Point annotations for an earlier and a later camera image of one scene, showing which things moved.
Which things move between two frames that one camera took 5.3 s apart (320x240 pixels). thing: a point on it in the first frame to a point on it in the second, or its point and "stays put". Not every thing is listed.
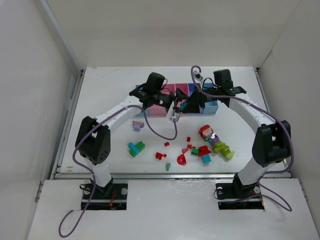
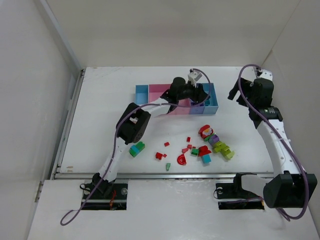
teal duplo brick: (133, 147) stays put
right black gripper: (202, 97) to (240, 92)
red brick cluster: (159, 155) stays put
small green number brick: (194, 151) stays put
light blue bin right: (210, 107) stays put
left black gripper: (171, 99) to (200, 92)
